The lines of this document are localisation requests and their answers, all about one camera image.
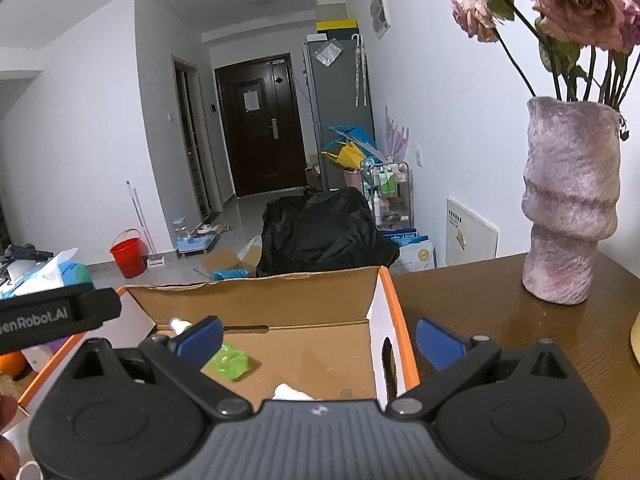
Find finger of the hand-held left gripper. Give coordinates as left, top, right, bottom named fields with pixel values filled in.
left=60, top=282, right=124, bottom=335

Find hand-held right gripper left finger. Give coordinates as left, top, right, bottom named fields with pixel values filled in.
left=60, top=316, right=251, bottom=421

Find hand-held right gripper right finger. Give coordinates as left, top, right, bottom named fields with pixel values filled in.
left=387, top=317, right=578, bottom=421

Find green spray bottle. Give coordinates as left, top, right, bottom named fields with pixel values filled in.
left=169, top=317, right=251, bottom=383

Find white spray bottle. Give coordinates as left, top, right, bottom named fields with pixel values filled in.
left=272, top=383, right=321, bottom=402

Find red cardboard box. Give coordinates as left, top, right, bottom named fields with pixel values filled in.
left=17, top=266, right=420, bottom=411

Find person's left hand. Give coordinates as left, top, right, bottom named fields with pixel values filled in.
left=0, top=394, right=22, bottom=480

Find purple tissue pack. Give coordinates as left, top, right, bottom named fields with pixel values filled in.
left=22, top=332, right=77, bottom=374

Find orange fruit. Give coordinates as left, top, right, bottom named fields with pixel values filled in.
left=0, top=351, right=28, bottom=378

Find blue tissue pack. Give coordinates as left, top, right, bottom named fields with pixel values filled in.
left=0, top=247, right=96, bottom=297

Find red bucket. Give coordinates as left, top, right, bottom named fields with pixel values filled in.
left=110, top=228, right=148, bottom=279

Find open brown cardboard box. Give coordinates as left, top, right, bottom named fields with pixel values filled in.
left=195, top=247, right=263, bottom=282

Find blue white sack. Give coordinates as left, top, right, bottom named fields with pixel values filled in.
left=385, top=230, right=437, bottom=273

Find blue pet feeder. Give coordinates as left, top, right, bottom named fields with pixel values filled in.
left=171, top=217, right=218, bottom=256

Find white flat panel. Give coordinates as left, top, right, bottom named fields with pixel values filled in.
left=446, top=196, right=499, bottom=267

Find trolley with bottles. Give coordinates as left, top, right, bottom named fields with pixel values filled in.
left=361, top=157, right=415, bottom=231

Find large black bag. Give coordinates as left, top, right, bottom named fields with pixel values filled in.
left=256, top=187, right=401, bottom=277

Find pink ceramic vase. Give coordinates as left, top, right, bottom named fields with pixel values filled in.
left=521, top=96, right=622, bottom=306

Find dark brown door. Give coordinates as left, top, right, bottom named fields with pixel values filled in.
left=214, top=52, right=307, bottom=198

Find cardboard boxes by door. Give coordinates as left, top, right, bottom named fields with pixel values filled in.
left=306, top=152, right=323, bottom=191

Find grey refrigerator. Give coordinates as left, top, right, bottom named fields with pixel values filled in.
left=301, top=37, right=376, bottom=192

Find folded white umbrellas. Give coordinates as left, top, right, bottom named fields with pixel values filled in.
left=351, top=34, right=370, bottom=107

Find clear plastic bag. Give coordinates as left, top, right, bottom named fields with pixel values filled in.
left=316, top=42, right=345, bottom=67

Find yellow black box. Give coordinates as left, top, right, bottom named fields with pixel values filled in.
left=316, top=18, right=358, bottom=41

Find dried pink roses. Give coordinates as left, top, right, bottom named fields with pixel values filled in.
left=450, top=0, right=640, bottom=142

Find white mop handle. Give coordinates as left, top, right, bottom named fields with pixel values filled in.
left=126, top=180, right=167, bottom=269

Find side doorway frame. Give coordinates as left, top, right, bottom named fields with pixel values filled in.
left=171, top=55, right=223, bottom=218

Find purple wall decoration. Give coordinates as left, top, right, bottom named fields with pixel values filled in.
left=384, top=105, right=410, bottom=163

